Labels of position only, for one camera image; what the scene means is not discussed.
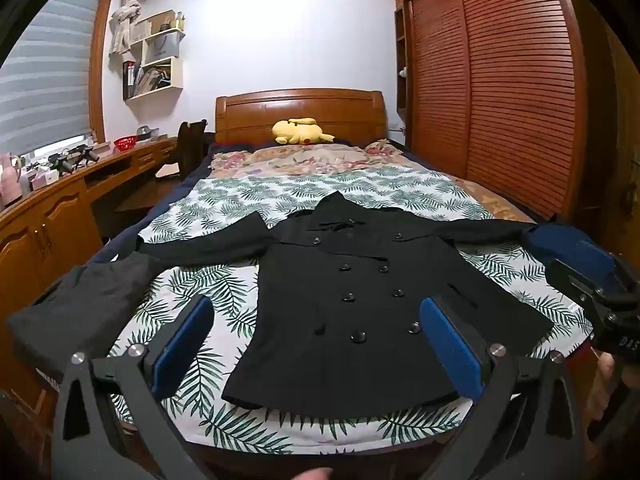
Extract white wall shelf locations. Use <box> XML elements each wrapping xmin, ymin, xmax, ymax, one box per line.
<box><xmin>122</xmin><ymin>10</ymin><xmax>187</xmax><ymax>102</ymax></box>

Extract black binder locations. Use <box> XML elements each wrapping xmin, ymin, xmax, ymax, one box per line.
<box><xmin>122</xmin><ymin>60</ymin><xmax>139</xmax><ymax>100</ymax></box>

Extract black device on desk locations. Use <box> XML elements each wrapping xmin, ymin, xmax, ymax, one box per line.
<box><xmin>49</xmin><ymin>144</ymin><xmax>102</xmax><ymax>175</ymax></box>

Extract leaf-print blanket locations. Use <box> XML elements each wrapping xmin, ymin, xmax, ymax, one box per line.
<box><xmin>107</xmin><ymin>167</ymin><xmax>596</xmax><ymax>456</ymax></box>

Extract person's left hand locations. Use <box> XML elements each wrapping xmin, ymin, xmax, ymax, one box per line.
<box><xmin>280</xmin><ymin>467</ymin><xmax>334</xmax><ymax>480</ymax></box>

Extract person's right hand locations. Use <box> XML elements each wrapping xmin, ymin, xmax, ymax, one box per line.
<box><xmin>586</xmin><ymin>352</ymin><xmax>623</xmax><ymax>436</ymax></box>

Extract black double-breasted coat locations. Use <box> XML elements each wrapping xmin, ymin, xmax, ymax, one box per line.
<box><xmin>135</xmin><ymin>191</ymin><xmax>553</xmax><ymax>418</ymax></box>

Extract wooden headboard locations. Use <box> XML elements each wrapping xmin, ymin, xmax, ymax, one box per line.
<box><xmin>215</xmin><ymin>88</ymin><xmax>390</xmax><ymax>147</ymax></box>

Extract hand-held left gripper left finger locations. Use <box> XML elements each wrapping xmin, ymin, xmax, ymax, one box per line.
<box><xmin>50</xmin><ymin>294</ymin><xmax>216</xmax><ymax>480</ymax></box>

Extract floral quilt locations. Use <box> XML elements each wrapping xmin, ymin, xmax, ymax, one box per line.
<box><xmin>206</xmin><ymin>139</ymin><xmax>538</xmax><ymax>223</ymax></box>

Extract pink bottle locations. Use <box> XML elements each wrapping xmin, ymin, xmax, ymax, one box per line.
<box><xmin>0</xmin><ymin>154</ymin><xmax>32</xmax><ymax>207</ymax></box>

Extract yellow plush toy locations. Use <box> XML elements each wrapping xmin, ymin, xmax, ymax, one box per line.
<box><xmin>271</xmin><ymin>116</ymin><xmax>336</xmax><ymax>147</ymax></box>

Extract wooden door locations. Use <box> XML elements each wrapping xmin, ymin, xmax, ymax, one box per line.
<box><xmin>602</xmin><ymin>20</ymin><xmax>640</xmax><ymax>256</ymax></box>

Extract beige tied curtain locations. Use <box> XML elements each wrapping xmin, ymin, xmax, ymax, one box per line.
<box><xmin>109</xmin><ymin>0</ymin><xmax>153</xmax><ymax>56</ymax></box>

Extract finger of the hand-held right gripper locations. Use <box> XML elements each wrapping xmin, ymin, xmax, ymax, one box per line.
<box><xmin>546</xmin><ymin>240</ymin><xmax>631</xmax><ymax>311</ymax></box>

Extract wooden desk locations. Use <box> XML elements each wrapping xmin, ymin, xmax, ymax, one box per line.
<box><xmin>0</xmin><ymin>136</ymin><xmax>179</xmax><ymax>311</ymax></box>

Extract wooden louvred wardrobe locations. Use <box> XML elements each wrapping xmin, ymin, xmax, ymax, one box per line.
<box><xmin>392</xmin><ymin>0</ymin><xmax>608</xmax><ymax>223</ymax></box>

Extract white paper bag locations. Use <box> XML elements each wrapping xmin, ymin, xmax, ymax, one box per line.
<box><xmin>142</xmin><ymin>30</ymin><xmax>181</xmax><ymax>64</ymax></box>

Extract wooden window frame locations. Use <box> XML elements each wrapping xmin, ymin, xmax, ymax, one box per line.
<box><xmin>75</xmin><ymin>0</ymin><xmax>117</xmax><ymax>147</ymax></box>

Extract dark wooden chair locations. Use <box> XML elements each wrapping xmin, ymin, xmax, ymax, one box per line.
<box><xmin>155</xmin><ymin>119</ymin><xmax>209</xmax><ymax>181</ymax></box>

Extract white small box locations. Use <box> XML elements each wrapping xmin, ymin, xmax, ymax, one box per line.
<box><xmin>30</xmin><ymin>166</ymin><xmax>62</xmax><ymax>192</ymax></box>

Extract dark grey folded clothes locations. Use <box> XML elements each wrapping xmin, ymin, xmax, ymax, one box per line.
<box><xmin>7</xmin><ymin>255</ymin><xmax>166</xmax><ymax>377</ymax></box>

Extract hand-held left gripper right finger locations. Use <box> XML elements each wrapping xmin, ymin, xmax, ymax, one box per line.
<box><xmin>419</xmin><ymin>297</ymin><xmax>587</xmax><ymax>480</ymax></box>

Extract grey window blind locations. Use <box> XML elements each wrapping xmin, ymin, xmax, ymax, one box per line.
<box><xmin>0</xmin><ymin>0</ymin><xmax>101</xmax><ymax>161</ymax></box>

